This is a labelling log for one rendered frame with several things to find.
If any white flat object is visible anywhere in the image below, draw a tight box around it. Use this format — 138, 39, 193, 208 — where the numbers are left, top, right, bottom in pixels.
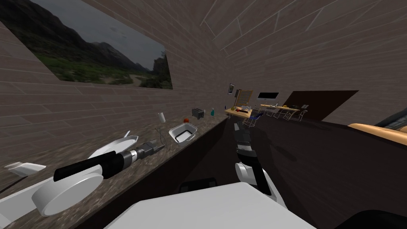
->
4, 161, 47, 177

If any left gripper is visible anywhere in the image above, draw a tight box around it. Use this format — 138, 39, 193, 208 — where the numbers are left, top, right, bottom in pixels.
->
136, 139, 166, 157

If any dark brown door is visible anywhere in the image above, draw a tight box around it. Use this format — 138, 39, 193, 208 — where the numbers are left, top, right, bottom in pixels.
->
282, 90, 360, 122

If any wooden desk with shelf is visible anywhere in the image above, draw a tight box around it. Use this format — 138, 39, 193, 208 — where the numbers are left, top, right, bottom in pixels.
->
224, 89, 255, 121

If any white sink basin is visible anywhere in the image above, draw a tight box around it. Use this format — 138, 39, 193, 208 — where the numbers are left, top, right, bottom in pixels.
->
168, 123, 198, 144

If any white plate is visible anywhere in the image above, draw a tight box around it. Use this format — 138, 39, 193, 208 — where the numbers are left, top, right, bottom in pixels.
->
87, 130, 140, 159

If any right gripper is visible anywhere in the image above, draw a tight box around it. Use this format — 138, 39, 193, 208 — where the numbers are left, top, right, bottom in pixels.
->
234, 121, 252, 144

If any tan sofa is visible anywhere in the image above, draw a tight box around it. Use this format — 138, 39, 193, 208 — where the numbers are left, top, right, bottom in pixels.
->
347, 122, 407, 146

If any wooden desk with monitor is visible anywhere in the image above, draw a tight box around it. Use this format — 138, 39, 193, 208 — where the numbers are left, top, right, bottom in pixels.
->
256, 91, 301, 121

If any large landscape wall picture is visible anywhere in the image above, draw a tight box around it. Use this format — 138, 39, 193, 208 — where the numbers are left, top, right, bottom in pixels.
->
0, 0, 174, 90

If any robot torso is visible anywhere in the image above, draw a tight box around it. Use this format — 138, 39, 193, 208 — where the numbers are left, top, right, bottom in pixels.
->
104, 177, 316, 229

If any thin grey faucet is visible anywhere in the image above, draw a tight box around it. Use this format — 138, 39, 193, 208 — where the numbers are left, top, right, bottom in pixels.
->
154, 127, 168, 151

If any white wire chair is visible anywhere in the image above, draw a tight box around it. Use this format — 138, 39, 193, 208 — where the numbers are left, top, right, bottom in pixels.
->
285, 109, 308, 122
264, 107, 280, 119

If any blue chair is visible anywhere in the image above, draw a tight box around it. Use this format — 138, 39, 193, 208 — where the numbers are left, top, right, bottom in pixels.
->
243, 112, 264, 128

